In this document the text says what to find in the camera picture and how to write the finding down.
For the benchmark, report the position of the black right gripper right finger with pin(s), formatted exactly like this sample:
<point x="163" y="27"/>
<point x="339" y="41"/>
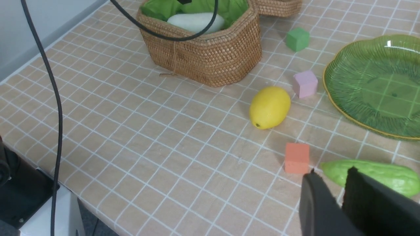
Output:
<point x="376" y="210"/>

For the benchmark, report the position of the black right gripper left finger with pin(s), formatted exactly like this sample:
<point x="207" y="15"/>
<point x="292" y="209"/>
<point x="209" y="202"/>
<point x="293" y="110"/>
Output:
<point x="319" y="213"/>

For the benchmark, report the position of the green toy chayote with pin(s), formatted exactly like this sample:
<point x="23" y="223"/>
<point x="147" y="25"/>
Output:
<point x="399" y="178"/>

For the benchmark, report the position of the yellow toy lemon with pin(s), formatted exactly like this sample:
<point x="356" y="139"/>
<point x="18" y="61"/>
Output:
<point x="269" y="107"/>

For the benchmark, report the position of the white toy radish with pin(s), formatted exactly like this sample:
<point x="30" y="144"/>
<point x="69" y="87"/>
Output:
<point x="195" y="22"/>

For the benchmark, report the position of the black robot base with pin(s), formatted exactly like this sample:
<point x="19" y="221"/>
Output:
<point x="26" y="200"/>

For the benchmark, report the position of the orange foam cube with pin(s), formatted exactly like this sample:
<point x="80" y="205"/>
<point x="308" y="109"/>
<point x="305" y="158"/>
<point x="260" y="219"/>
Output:
<point x="297" y="158"/>

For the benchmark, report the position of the green glass leaf plate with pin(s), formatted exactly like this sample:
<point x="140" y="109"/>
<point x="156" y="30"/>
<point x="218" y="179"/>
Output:
<point x="375" y="83"/>

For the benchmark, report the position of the pink foam cube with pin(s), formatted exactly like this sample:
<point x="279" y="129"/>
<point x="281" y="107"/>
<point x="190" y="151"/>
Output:
<point x="305" y="84"/>

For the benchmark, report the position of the green foam cube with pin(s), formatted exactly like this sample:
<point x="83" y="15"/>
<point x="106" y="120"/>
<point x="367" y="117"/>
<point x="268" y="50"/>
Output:
<point x="297" y="39"/>

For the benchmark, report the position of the checkered beige tablecloth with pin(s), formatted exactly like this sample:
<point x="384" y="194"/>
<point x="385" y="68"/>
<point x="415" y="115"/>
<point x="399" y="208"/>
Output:
<point x="168" y="156"/>

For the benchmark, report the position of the woven rattan basket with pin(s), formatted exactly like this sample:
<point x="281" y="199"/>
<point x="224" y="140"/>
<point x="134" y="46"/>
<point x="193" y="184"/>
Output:
<point x="215" y="59"/>

